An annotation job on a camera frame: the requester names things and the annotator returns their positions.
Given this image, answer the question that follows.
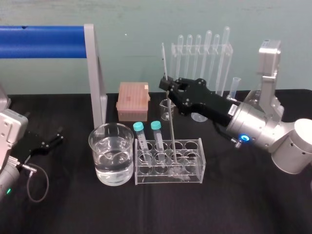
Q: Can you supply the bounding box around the large glass beaker with water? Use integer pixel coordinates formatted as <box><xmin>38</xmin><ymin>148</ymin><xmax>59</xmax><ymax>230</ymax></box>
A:
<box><xmin>88</xmin><ymin>122</ymin><xmax>136</xmax><ymax>187</ymax></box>

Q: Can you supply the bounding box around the grey upright stand frame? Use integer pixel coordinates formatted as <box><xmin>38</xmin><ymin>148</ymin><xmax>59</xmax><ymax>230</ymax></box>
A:
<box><xmin>83</xmin><ymin>23</ymin><xmax>108</xmax><ymax>129</ymax></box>

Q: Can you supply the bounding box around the blue padded rail tube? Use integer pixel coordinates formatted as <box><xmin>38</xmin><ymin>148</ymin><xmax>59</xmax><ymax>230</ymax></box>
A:
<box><xmin>0</xmin><ymin>25</ymin><xmax>88</xmax><ymax>59</ymax></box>

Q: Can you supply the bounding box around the clear round plastic dish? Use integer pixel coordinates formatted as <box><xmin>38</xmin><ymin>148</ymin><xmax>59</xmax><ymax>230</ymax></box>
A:
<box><xmin>191</xmin><ymin>112</ymin><xmax>210</xmax><ymax>122</ymax></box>

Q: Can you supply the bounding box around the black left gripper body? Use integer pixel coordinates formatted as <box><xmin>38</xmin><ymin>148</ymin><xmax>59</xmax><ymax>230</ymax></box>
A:
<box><xmin>14</xmin><ymin>131</ymin><xmax>50</xmax><ymax>163</ymax></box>

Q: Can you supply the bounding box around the clear tube with teal cap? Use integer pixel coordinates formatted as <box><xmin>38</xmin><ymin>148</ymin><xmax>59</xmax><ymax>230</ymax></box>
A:
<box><xmin>133</xmin><ymin>121</ymin><xmax>153</xmax><ymax>167</ymax></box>
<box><xmin>150</xmin><ymin>120</ymin><xmax>168</xmax><ymax>169</ymax></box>

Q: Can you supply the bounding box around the black table cloth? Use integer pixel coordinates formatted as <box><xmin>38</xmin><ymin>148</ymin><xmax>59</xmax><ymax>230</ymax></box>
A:
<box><xmin>0</xmin><ymin>88</ymin><xmax>312</xmax><ymax>234</ymax></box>

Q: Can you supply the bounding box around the small empty glass beaker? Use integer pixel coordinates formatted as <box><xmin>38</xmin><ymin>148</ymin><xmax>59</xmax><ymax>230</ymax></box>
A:
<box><xmin>159</xmin><ymin>98</ymin><xmax>177</xmax><ymax>121</ymax></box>

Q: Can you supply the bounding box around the clear acrylic test tube rack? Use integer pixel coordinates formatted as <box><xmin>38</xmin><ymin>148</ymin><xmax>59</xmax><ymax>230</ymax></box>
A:
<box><xmin>134</xmin><ymin>138</ymin><xmax>204</xmax><ymax>186</ymax></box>

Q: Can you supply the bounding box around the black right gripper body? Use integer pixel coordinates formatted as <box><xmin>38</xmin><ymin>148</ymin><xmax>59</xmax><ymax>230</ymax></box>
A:
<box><xmin>179</xmin><ymin>78</ymin><xmax>237</xmax><ymax>127</ymax></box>

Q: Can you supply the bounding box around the small clear measuring cylinder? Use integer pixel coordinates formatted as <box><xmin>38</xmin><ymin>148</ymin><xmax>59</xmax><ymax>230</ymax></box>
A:
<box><xmin>226</xmin><ymin>76</ymin><xmax>242</xmax><ymax>101</ymax></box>

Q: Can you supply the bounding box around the gripper thin dark cable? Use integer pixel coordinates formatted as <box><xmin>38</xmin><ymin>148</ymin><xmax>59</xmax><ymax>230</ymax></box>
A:
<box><xmin>21</xmin><ymin>162</ymin><xmax>50</xmax><ymax>203</ymax></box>
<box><xmin>214</xmin><ymin>121</ymin><xmax>242</xmax><ymax>150</ymax></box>

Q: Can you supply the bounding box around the left gripper thin dark cable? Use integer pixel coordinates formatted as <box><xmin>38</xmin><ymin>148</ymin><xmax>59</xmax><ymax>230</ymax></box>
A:
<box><xmin>21</xmin><ymin>162</ymin><xmax>50</xmax><ymax>203</ymax></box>

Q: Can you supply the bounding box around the brown pipette tip box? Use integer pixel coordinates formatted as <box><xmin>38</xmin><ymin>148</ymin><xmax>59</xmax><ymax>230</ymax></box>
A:
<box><xmin>116</xmin><ymin>81</ymin><xmax>151</xmax><ymax>122</ymax></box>

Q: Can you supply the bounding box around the long clear plastic transfer pipette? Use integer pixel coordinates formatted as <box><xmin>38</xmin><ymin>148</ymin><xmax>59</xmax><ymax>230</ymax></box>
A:
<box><xmin>215</xmin><ymin>26</ymin><xmax>231</xmax><ymax>97</ymax></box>

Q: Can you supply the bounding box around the clear glass flask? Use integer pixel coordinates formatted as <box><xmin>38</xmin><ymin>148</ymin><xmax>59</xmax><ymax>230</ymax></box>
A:
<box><xmin>239</xmin><ymin>88</ymin><xmax>264</xmax><ymax>111</ymax></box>

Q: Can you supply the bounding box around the right gripper thin dark cable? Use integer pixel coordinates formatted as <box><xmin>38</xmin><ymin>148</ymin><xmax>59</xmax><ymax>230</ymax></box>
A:
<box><xmin>214</xmin><ymin>121</ymin><xmax>242</xmax><ymax>150</ymax></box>

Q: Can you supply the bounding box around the clear acrylic pipette rack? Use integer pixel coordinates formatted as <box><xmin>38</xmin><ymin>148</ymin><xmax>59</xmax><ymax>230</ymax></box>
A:
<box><xmin>170</xmin><ymin>42</ymin><xmax>234</xmax><ymax>97</ymax></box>

